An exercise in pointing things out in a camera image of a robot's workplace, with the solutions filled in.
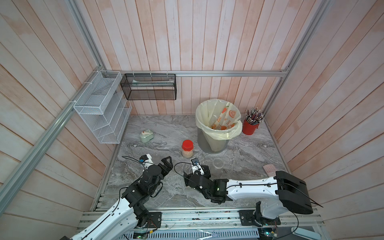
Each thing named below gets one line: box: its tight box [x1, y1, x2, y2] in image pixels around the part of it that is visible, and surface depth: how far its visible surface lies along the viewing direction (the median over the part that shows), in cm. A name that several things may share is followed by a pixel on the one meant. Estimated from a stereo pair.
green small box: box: [140, 129, 154, 143], surface depth 103 cm
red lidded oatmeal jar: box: [182, 139, 194, 159], surface depth 91 cm
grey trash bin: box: [197, 127, 230, 154], surface depth 99 cm
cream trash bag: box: [195, 99, 243, 140], surface depth 92 cm
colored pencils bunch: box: [245, 107, 265, 125], surface depth 100 cm
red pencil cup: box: [242, 119, 259, 135], surface depth 109 cm
